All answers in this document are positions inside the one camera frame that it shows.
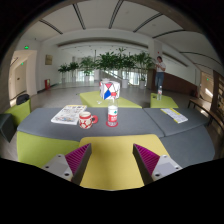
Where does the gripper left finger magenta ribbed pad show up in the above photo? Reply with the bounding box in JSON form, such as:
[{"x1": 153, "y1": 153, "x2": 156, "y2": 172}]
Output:
[{"x1": 42, "y1": 143, "x2": 92, "y2": 185}]

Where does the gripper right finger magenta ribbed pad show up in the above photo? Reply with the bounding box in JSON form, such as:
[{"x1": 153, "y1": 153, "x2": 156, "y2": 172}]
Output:
[{"x1": 133, "y1": 144, "x2": 182, "y2": 185}]

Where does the clear water bottle red label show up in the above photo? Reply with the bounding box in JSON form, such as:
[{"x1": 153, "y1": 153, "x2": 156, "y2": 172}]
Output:
[{"x1": 107, "y1": 93, "x2": 118, "y2": 122}]

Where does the small far water bottle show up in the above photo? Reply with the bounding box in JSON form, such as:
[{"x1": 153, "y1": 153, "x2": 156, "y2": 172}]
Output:
[{"x1": 157, "y1": 86, "x2": 162, "y2": 100}]

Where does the yellow-green front seat block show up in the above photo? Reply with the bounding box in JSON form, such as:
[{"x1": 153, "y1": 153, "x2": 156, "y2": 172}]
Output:
[{"x1": 17, "y1": 131, "x2": 168, "y2": 190}]

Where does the grey upholstered bench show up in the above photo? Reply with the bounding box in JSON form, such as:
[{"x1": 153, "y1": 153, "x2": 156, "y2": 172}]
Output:
[{"x1": 17, "y1": 108, "x2": 215, "y2": 167}]

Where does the red white patterned mug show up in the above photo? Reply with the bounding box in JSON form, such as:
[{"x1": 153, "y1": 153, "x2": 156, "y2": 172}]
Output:
[{"x1": 79, "y1": 111, "x2": 98, "y2": 129}]

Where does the colourful magazine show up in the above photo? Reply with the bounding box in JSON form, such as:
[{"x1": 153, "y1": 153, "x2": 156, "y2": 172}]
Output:
[{"x1": 51, "y1": 105, "x2": 87, "y2": 125}]

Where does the red round coaster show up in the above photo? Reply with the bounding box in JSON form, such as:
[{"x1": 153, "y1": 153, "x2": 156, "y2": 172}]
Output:
[{"x1": 106, "y1": 121, "x2": 118, "y2": 127}]

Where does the yellow white leaflet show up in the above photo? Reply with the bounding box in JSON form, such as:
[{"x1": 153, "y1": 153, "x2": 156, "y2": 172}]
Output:
[{"x1": 161, "y1": 108, "x2": 188, "y2": 124}]

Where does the green table right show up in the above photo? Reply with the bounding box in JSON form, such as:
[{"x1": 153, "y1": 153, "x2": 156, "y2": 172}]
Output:
[{"x1": 150, "y1": 93, "x2": 178, "y2": 108}]

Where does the green table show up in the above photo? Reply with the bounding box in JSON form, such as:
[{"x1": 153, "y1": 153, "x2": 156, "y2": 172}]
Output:
[
  {"x1": 79, "y1": 91, "x2": 140, "y2": 108},
  {"x1": 150, "y1": 93, "x2": 178, "y2": 108}
]

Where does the green table centre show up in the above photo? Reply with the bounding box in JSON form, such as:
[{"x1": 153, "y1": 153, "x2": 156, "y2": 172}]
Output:
[{"x1": 79, "y1": 91, "x2": 140, "y2": 108}]

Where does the black backpack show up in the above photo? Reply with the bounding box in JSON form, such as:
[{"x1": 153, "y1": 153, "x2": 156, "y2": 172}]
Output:
[{"x1": 16, "y1": 94, "x2": 30, "y2": 105}]

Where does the white red blue geometric box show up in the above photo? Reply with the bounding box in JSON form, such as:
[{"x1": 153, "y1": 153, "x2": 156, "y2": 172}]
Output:
[{"x1": 100, "y1": 81, "x2": 120, "y2": 100}]

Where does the wooden bench right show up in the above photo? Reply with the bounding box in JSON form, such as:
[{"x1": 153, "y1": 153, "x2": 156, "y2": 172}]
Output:
[{"x1": 188, "y1": 99, "x2": 224, "y2": 132}]

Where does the red fire extinguisher box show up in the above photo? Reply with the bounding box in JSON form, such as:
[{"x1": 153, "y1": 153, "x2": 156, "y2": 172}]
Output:
[{"x1": 44, "y1": 79, "x2": 50, "y2": 90}]

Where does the person in white shirt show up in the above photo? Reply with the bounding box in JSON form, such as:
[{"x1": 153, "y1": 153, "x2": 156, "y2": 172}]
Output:
[{"x1": 155, "y1": 56, "x2": 166, "y2": 89}]

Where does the row of potted plants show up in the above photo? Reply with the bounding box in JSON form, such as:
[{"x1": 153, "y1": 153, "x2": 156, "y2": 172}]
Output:
[{"x1": 58, "y1": 48, "x2": 155, "y2": 83}]

